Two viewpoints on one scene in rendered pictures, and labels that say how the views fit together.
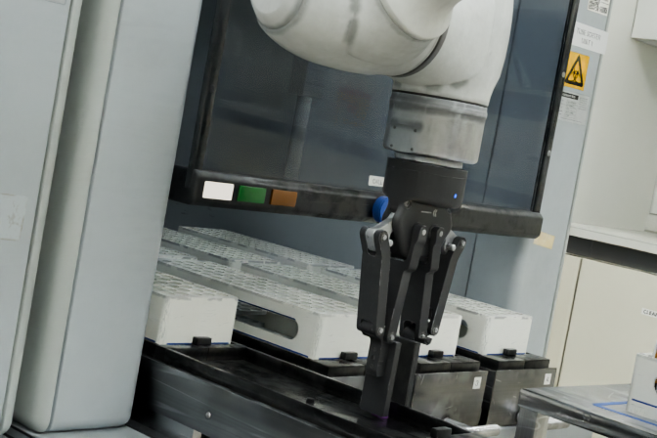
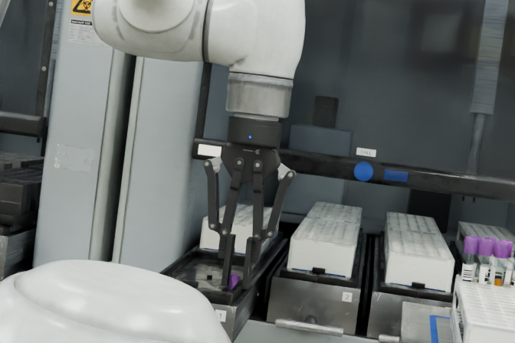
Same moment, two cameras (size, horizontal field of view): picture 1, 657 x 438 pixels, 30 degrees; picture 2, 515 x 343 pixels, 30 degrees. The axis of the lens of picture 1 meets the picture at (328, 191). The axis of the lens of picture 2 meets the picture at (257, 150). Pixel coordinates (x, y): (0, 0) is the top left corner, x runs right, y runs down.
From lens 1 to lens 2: 1.22 m
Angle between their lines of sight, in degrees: 54
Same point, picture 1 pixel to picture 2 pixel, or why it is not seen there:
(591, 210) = not seen: outside the picture
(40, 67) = (97, 81)
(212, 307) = (237, 230)
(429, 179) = (232, 125)
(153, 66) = (170, 78)
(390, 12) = (124, 17)
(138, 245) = (168, 183)
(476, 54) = (241, 40)
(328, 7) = (101, 21)
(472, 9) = (233, 11)
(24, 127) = (90, 112)
